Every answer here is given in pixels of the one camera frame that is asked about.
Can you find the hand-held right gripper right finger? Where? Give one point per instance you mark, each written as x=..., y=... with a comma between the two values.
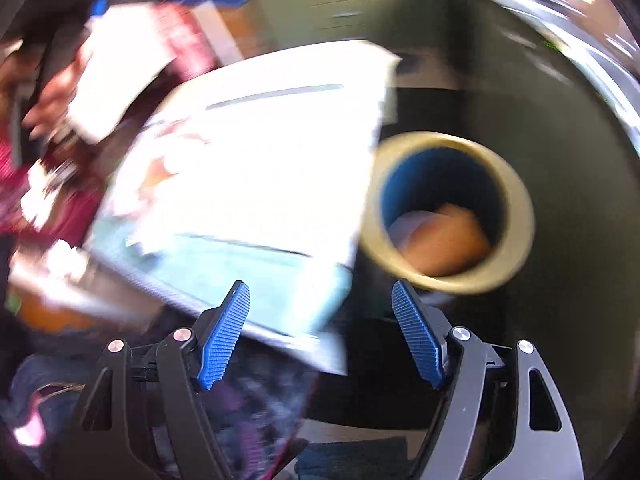
x=417, y=335

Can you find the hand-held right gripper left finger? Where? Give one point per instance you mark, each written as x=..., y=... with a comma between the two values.
x=225, y=335

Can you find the yellow rimmed trash bin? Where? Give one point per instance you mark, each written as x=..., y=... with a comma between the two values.
x=520, y=200

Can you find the red checked apron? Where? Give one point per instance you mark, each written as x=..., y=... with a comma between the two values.
x=187, y=35

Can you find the white hanging sheet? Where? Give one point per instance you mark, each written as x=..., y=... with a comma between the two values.
x=120, y=65

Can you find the dark patterned clothing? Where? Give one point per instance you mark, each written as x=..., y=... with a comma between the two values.
x=260, y=420

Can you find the orange wrapper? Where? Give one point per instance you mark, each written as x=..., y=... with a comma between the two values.
x=445, y=240

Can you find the green lower cabinets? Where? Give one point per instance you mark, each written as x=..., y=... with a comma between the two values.
x=350, y=20

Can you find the patterned tablecloth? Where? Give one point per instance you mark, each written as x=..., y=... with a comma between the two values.
x=260, y=160

